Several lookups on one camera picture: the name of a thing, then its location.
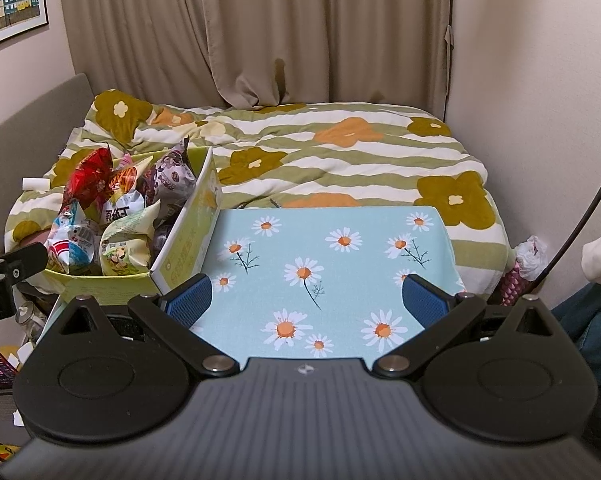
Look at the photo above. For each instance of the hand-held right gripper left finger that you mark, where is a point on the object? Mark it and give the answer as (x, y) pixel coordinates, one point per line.
(190, 301)

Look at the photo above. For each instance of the white red shrimp cracker packet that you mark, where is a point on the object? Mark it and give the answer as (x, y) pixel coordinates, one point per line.
(65, 247)

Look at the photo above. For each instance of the green cardboard box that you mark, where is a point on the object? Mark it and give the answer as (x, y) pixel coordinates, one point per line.
(190, 250)

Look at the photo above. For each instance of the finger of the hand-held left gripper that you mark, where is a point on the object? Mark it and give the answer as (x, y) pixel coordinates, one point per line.
(15, 266)

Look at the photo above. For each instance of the white paper roll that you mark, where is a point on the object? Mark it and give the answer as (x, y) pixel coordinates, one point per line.
(35, 185)

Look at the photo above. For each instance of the person's blue pants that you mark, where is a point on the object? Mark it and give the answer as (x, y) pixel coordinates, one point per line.
(595, 325)

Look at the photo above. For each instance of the green striped floral duvet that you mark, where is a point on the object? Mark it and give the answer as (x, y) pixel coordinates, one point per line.
(330, 160)

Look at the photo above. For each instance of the yellow bag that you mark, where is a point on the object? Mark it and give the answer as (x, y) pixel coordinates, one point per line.
(0, 452)

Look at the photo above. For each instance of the purple dotted object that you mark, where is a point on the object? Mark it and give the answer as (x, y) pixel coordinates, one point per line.
(512, 282)

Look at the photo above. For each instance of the grey box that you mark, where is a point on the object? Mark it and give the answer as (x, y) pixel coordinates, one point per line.
(0, 410)

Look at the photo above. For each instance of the beige curtain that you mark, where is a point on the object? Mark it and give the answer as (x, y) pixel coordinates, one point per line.
(255, 20)

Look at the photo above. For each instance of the white plastic bag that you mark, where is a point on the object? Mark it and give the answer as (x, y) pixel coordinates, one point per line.
(530, 255)

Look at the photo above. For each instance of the clear glass jar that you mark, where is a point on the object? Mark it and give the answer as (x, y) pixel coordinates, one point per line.
(28, 315)

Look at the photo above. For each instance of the pile of mixed snack bags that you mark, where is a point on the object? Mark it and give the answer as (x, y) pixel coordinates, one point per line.
(125, 255)

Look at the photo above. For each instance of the blue daisy print tablecloth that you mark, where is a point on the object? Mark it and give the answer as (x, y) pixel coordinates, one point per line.
(355, 280)

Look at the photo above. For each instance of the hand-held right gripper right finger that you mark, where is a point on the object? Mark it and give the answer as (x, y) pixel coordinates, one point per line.
(423, 301)

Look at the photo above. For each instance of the grey headboard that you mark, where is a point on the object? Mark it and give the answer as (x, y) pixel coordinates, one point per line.
(30, 125)

